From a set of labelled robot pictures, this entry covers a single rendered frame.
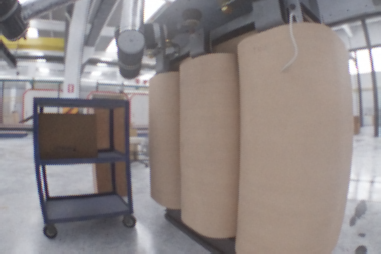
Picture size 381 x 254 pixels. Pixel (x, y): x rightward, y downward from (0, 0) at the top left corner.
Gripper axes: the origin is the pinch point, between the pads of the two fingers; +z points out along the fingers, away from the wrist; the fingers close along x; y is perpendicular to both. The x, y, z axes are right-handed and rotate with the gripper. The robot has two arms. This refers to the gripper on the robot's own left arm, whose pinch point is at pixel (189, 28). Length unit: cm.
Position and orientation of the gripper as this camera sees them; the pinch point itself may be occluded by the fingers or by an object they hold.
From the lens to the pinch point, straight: 112.0
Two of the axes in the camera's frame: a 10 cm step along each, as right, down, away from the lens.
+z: 9.5, -2.0, 2.5
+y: -2.1, -9.8, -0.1
